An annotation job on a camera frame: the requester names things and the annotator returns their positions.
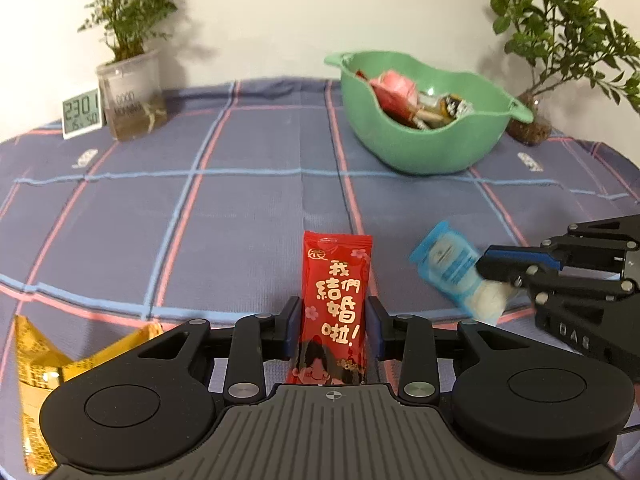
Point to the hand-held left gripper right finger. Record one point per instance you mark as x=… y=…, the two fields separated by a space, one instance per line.
x=375 y=327

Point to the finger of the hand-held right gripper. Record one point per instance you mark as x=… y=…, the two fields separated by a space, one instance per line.
x=520 y=256
x=525 y=282

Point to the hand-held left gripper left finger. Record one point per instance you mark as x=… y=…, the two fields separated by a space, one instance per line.
x=292 y=327

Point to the bright red cartoon packet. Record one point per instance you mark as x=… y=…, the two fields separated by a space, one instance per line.
x=332 y=310

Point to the light blue packet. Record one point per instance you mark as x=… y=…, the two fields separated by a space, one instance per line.
x=447 y=265

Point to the green plastic bowl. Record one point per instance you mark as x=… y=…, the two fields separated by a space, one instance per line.
x=420 y=145

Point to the black cracker packet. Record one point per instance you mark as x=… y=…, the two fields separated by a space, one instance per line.
x=452 y=105

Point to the blue plaid tablecloth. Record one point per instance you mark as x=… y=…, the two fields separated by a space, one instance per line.
x=250 y=210

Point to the leafy plant in glass vase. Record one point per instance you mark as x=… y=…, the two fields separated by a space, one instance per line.
x=530 y=130

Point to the pink printed packet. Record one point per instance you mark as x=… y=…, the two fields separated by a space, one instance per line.
x=397 y=87

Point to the yellow snack packet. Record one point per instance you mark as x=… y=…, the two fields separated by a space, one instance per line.
x=40 y=375

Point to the plant in clear plastic cup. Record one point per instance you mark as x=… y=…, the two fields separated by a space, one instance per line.
x=130 y=100

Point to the white digital clock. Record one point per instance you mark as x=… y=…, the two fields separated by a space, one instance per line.
x=82 y=112

